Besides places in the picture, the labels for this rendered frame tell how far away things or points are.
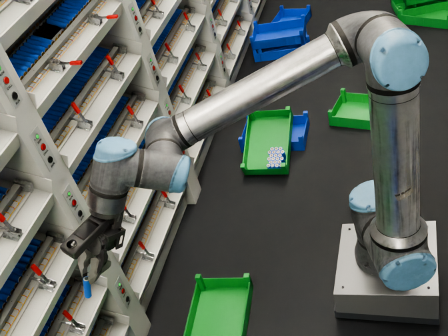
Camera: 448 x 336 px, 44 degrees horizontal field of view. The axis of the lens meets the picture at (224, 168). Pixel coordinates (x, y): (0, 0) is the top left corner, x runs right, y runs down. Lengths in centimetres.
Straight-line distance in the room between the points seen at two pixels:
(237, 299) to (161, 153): 89
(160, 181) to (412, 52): 60
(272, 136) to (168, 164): 133
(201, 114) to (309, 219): 100
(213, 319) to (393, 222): 81
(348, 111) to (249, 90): 146
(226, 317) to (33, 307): 73
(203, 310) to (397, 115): 108
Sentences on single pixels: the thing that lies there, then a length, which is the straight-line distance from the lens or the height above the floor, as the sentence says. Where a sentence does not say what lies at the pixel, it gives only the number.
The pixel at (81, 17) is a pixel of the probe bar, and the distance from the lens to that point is 182.
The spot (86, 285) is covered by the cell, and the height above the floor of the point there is 60.
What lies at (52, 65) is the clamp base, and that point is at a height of 97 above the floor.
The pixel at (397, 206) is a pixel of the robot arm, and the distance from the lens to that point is 145.
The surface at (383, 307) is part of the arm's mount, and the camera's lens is 184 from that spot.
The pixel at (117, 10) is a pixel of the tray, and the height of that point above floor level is 93.
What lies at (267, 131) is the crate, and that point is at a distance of 258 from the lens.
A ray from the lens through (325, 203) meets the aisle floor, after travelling 230.
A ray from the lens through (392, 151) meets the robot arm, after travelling 135.
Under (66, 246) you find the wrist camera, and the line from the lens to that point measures 133.
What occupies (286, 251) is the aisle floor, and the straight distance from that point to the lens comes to 215.
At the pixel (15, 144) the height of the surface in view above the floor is 92.
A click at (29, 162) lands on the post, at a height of 85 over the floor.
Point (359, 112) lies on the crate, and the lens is 275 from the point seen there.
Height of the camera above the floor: 161
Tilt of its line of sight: 38 degrees down
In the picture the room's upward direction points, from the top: 17 degrees counter-clockwise
